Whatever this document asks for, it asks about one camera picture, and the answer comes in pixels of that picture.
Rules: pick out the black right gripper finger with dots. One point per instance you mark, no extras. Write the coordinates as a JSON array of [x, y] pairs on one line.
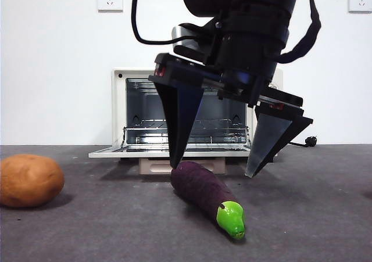
[[270, 137], [177, 114]]

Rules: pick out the purple eggplant with green stem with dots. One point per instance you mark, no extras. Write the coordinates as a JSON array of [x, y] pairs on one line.
[[200, 189]]

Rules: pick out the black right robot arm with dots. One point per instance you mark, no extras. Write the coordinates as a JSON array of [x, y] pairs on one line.
[[247, 0]]

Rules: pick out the black oven power plug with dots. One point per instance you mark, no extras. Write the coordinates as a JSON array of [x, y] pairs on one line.
[[311, 141]]

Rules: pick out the white toaster oven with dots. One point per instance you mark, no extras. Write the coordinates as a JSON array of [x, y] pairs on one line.
[[117, 114]]

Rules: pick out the brown potato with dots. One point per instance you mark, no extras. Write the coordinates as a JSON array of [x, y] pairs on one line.
[[29, 180]]

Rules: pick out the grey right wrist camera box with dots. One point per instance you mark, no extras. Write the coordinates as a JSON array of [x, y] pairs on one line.
[[186, 38]]

